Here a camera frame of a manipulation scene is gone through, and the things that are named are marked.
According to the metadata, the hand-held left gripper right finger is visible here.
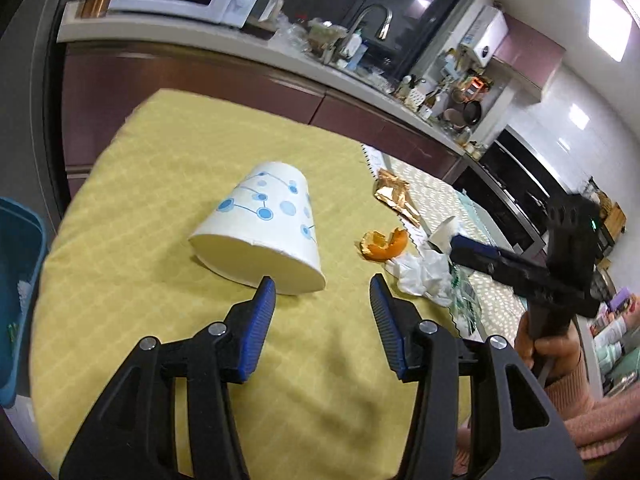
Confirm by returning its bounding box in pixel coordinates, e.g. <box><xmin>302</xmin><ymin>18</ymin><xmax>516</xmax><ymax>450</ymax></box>
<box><xmin>369</xmin><ymin>274</ymin><xmax>586</xmax><ymax>480</ymax></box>

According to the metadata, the blue trash bin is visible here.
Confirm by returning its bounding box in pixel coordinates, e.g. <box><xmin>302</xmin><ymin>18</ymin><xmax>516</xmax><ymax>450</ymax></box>
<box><xmin>0</xmin><ymin>196</ymin><xmax>49</xmax><ymax>407</ymax></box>

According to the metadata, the person's right hand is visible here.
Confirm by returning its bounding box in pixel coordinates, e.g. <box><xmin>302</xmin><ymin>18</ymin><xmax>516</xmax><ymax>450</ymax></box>
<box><xmin>515</xmin><ymin>310</ymin><xmax>583</xmax><ymax>387</ymax></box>

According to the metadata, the maroon wall cabinet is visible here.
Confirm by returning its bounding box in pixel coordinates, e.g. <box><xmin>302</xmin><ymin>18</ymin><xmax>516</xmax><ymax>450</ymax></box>
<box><xmin>492</xmin><ymin>12</ymin><xmax>566</xmax><ymax>103</ymax></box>

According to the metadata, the white soap bottle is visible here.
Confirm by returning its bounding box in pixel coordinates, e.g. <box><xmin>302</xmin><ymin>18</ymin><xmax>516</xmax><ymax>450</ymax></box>
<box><xmin>345</xmin><ymin>32</ymin><xmax>363</xmax><ymax>68</ymax></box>

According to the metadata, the orange peel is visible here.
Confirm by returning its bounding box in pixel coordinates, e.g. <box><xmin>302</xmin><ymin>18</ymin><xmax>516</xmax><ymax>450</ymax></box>
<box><xmin>357</xmin><ymin>227</ymin><xmax>408</xmax><ymax>262</ymax></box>

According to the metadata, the kitchen counter with maroon cabinets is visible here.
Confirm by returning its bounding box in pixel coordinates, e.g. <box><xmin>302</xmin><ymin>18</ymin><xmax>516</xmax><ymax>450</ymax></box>
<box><xmin>56</xmin><ymin>0</ymin><xmax>468</xmax><ymax>201</ymax></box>

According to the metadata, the gold snack wrapper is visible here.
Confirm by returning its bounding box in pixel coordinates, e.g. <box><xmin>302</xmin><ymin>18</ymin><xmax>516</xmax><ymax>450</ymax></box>
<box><xmin>372</xmin><ymin>168</ymin><xmax>423</xmax><ymax>228</ymax></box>

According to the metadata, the steel kitchen faucet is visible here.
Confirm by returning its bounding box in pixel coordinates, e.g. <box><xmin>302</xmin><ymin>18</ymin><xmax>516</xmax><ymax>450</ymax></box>
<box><xmin>332</xmin><ymin>4</ymin><xmax>393</xmax><ymax>63</ymax></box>

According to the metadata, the yellow checked tablecloth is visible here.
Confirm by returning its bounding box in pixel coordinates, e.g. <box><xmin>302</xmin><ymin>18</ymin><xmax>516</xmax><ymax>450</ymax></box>
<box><xmin>30</xmin><ymin>88</ymin><xmax>473</xmax><ymax>480</ymax></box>

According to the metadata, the blue-dotted paper cup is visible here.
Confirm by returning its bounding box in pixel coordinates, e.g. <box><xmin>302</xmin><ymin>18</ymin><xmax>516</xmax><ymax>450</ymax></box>
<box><xmin>188</xmin><ymin>161</ymin><xmax>327</xmax><ymax>296</ymax></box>

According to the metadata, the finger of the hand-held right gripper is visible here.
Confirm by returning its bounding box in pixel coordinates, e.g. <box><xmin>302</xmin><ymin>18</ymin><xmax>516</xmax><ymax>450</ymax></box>
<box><xmin>450</xmin><ymin>235</ymin><xmax>548</xmax><ymax>273</ymax></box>
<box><xmin>450</xmin><ymin>252</ymin><xmax>526</xmax><ymax>293</ymax></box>

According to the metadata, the white water heater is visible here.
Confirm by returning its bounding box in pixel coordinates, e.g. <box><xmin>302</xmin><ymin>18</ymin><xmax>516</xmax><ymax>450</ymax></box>
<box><xmin>460</xmin><ymin>5</ymin><xmax>510</xmax><ymax>67</ymax></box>

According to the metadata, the plastic-covered food container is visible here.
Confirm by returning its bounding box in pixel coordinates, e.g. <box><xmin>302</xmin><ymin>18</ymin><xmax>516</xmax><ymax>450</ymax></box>
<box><xmin>307</xmin><ymin>17</ymin><xmax>346</xmax><ymax>53</ymax></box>

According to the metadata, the beige dash-patterned tablecloth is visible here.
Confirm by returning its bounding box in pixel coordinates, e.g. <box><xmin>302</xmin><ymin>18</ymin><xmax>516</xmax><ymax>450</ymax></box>
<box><xmin>361</xmin><ymin>142</ymin><xmax>546</xmax><ymax>346</ymax></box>

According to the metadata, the white paper scrap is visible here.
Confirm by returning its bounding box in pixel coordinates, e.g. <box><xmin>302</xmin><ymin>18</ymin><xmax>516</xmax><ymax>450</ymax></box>
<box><xmin>427</xmin><ymin>216</ymin><xmax>460</xmax><ymax>253</ymax></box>

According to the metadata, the black stove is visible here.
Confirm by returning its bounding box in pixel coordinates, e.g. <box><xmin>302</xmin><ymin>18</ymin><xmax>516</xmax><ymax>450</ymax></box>
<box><xmin>452</xmin><ymin>127</ymin><xmax>576</xmax><ymax>261</ymax></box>

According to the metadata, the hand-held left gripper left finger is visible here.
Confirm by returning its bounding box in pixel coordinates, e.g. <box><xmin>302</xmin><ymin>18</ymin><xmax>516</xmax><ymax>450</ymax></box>
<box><xmin>59</xmin><ymin>276</ymin><xmax>277</xmax><ymax>480</ymax></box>

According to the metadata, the grey refrigerator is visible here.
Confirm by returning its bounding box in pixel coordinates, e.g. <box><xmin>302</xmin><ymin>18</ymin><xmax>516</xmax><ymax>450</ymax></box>
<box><xmin>0</xmin><ymin>0</ymin><xmax>101</xmax><ymax>241</ymax></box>

